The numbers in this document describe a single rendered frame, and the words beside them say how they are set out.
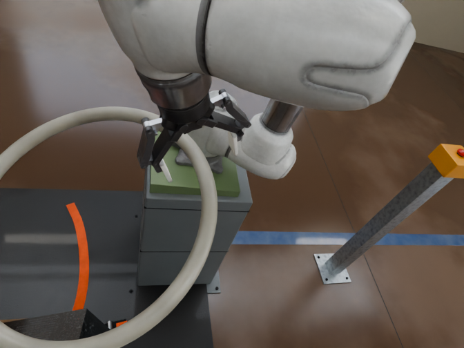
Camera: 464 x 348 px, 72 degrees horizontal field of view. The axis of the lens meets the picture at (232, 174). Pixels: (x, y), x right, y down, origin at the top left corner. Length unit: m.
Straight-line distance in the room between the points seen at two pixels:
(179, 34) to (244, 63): 0.06
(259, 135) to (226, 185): 0.27
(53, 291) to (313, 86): 1.73
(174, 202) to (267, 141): 0.41
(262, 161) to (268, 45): 0.80
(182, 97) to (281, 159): 0.70
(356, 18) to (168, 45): 0.16
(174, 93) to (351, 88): 0.21
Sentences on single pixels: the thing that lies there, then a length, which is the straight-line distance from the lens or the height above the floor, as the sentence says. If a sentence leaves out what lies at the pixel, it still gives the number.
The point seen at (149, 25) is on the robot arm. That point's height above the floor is 1.59.
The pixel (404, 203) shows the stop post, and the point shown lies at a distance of 1.70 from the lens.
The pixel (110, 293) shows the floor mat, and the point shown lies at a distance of 1.83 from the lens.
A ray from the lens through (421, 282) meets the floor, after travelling 2.65.
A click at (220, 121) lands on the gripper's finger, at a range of 0.52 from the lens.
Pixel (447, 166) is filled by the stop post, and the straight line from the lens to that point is 1.54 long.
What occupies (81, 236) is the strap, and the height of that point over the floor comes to 0.02.
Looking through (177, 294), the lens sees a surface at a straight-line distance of 0.55.
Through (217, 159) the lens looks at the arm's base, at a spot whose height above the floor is 0.87.
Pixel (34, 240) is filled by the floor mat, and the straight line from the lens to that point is 2.02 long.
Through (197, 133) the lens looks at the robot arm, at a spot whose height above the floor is 1.00.
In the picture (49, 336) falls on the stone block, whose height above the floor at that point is 0.68.
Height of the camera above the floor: 1.73
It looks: 47 degrees down
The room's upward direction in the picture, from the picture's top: 22 degrees clockwise
